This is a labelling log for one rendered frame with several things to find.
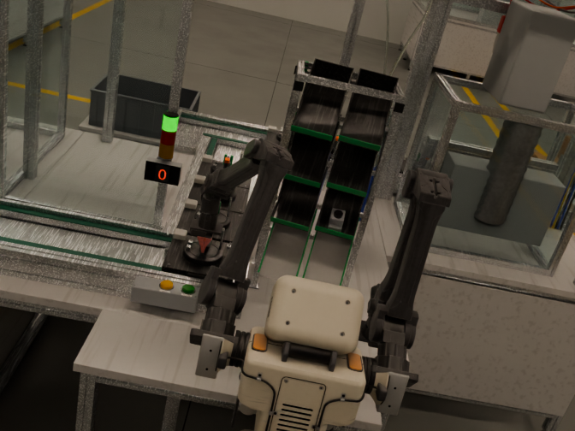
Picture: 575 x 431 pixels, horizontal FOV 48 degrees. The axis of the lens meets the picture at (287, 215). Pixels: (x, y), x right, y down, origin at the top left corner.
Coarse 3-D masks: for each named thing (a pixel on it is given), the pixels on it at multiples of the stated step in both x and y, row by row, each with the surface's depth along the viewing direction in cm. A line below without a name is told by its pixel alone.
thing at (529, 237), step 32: (480, 96) 304; (480, 128) 266; (512, 128) 266; (544, 128) 265; (416, 160) 308; (448, 160) 273; (480, 160) 272; (544, 160) 272; (480, 192) 279; (544, 192) 278; (448, 224) 286; (480, 224) 286; (512, 224) 285; (544, 224) 285; (512, 256) 292; (544, 256) 292
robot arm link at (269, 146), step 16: (272, 144) 168; (272, 160) 160; (288, 160) 161; (272, 176) 160; (256, 192) 160; (272, 192) 161; (256, 208) 160; (240, 224) 162; (256, 224) 160; (240, 240) 160; (256, 240) 161; (240, 256) 160; (208, 272) 162; (224, 272) 159; (240, 272) 160; (208, 288) 157; (240, 288) 161; (240, 304) 160
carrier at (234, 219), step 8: (192, 200) 259; (184, 208) 256; (192, 208) 257; (200, 208) 251; (184, 216) 250; (192, 216) 251; (224, 216) 253; (232, 216) 258; (240, 216) 260; (184, 224) 244; (224, 224) 247; (232, 224) 252; (224, 232) 246; (232, 232) 247; (216, 240) 241; (224, 240) 241; (232, 240) 241
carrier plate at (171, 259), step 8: (176, 240) 233; (184, 240) 234; (176, 248) 228; (224, 248) 235; (168, 256) 223; (176, 256) 224; (224, 256) 230; (168, 264) 218; (176, 264) 219; (184, 264) 220; (192, 264) 221; (216, 264) 224; (168, 272) 217; (176, 272) 217; (184, 272) 217; (192, 272) 217; (200, 272) 218; (232, 280) 218
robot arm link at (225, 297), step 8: (224, 280) 161; (216, 288) 158; (224, 288) 159; (232, 288) 160; (216, 296) 156; (224, 296) 157; (232, 296) 159; (208, 304) 159; (216, 304) 156; (224, 304) 157; (232, 304) 158
